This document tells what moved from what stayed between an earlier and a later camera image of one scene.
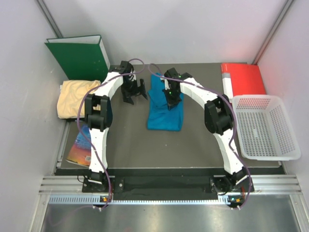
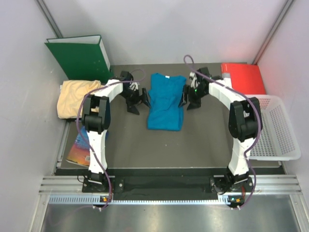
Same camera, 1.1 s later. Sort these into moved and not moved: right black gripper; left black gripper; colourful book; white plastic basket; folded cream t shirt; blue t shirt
Moved: left black gripper; right black gripper
Not moved: colourful book; white plastic basket; folded cream t shirt; blue t shirt
